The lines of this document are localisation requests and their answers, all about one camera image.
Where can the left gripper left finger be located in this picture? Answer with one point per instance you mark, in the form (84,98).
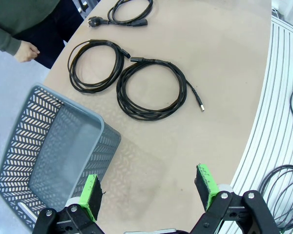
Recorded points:
(90,202)

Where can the person in dark green shirt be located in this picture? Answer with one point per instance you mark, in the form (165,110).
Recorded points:
(14,14)

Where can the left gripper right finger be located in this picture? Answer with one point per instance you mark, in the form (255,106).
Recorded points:
(210,192)

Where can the person's right hand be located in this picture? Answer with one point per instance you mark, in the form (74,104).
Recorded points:
(27,51)

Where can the person's right forearm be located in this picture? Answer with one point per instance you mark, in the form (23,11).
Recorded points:
(2,36)

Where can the grey plastic lattice basket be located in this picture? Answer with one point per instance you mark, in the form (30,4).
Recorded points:
(22,151)

